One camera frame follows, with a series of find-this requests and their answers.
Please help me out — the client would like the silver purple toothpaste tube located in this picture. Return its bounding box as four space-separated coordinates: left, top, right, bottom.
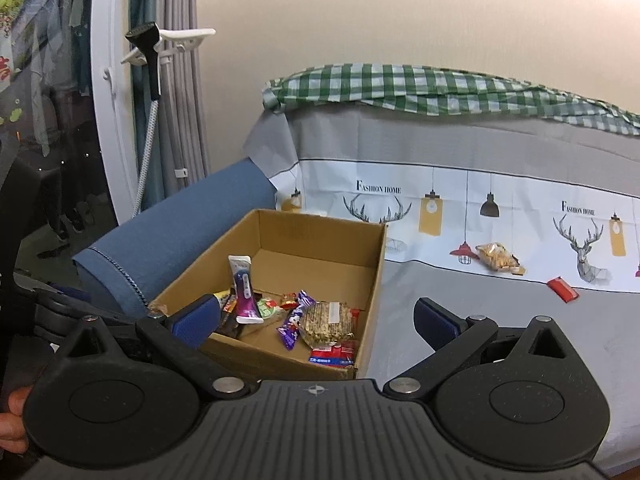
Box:
228 255 264 325

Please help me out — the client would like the green snack packet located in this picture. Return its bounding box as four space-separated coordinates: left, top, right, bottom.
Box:
256 297 286 320

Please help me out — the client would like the white steamer hanger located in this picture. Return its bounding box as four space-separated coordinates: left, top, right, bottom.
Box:
120 27 217 67

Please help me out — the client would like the black garment steamer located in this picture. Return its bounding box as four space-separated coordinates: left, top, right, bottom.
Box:
125 21 165 218

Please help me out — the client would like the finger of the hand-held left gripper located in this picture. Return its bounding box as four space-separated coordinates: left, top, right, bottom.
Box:
30 280 148 336

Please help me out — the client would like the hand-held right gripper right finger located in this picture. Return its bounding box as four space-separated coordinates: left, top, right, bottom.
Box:
382 297 571 401

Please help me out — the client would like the person's left hand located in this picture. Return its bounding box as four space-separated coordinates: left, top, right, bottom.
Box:
0 384 32 456

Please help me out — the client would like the grey curtain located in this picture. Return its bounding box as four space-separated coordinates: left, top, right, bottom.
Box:
159 0 212 196

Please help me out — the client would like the white window frame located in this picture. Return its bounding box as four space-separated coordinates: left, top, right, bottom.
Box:
82 0 147 226

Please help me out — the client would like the large purple candy wrapper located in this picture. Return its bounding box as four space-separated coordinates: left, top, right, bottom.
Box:
277 307 307 350

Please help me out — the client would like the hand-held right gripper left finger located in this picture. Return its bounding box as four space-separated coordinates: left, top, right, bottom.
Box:
57 295 257 402

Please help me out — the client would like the green checked cloth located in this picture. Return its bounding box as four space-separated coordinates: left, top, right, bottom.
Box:
262 62 640 139

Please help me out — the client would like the printed sofa cover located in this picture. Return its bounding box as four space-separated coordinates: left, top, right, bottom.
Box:
242 105 640 476

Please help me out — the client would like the clear-wrapped grain bar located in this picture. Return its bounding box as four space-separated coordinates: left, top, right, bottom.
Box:
299 301 357 348

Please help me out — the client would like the dark brown snack packet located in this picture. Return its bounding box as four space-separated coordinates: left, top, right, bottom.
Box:
215 305 262 339

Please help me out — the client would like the cardboard box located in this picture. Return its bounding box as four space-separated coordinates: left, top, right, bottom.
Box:
149 208 389 381

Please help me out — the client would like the small red snack packet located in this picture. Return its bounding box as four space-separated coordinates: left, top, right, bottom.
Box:
547 276 580 305

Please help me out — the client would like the blue sofa armrest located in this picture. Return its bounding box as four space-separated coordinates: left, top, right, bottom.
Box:
72 157 278 318

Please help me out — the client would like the red and white snack packet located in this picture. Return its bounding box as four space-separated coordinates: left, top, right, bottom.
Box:
308 339 361 368

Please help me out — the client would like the clear bag of crackers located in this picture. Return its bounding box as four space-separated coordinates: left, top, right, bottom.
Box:
475 241 527 276

